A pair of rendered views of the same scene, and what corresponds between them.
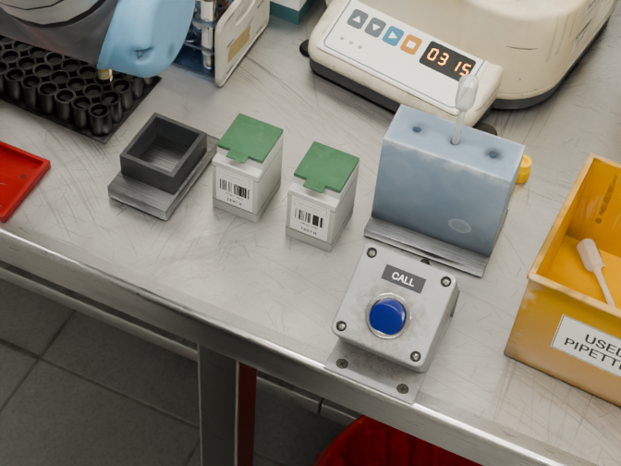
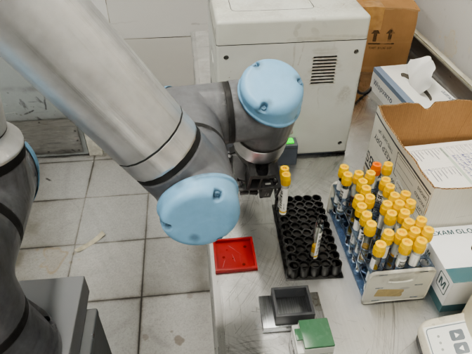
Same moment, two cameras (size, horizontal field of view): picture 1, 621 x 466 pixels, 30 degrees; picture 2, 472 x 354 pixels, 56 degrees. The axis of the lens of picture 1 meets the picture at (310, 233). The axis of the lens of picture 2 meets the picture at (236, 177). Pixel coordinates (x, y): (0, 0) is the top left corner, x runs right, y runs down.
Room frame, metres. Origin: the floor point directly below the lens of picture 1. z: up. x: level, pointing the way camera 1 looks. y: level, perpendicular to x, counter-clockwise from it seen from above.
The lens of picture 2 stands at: (0.39, -0.18, 1.45)
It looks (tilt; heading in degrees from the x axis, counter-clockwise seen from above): 40 degrees down; 64
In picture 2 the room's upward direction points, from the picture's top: straight up
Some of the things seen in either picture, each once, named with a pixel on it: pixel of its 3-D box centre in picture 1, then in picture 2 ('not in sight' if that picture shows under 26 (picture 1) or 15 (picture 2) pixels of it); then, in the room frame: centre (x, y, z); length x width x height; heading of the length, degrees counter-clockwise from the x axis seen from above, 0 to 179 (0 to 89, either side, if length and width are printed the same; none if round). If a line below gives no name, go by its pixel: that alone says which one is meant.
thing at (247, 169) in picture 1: (248, 167); (310, 346); (0.62, 0.05, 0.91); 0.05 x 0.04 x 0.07; 160
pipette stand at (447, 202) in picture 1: (444, 186); not in sight; (0.60, -0.10, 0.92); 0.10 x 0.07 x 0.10; 72
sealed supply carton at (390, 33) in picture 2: not in sight; (358, 19); (1.30, 0.84, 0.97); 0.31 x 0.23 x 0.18; 63
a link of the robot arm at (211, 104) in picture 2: not in sight; (186, 124); (0.54, 0.24, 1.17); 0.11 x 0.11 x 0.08; 73
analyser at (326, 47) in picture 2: not in sight; (277, 65); (0.87, 0.58, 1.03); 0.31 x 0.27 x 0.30; 70
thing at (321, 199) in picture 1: (322, 196); not in sight; (0.59, -0.01, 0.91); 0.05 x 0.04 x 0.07; 160
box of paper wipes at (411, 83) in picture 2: not in sight; (416, 84); (1.21, 0.50, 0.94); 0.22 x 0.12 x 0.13; 74
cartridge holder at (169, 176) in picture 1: (164, 158); (291, 307); (0.63, 0.12, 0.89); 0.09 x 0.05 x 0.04; 159
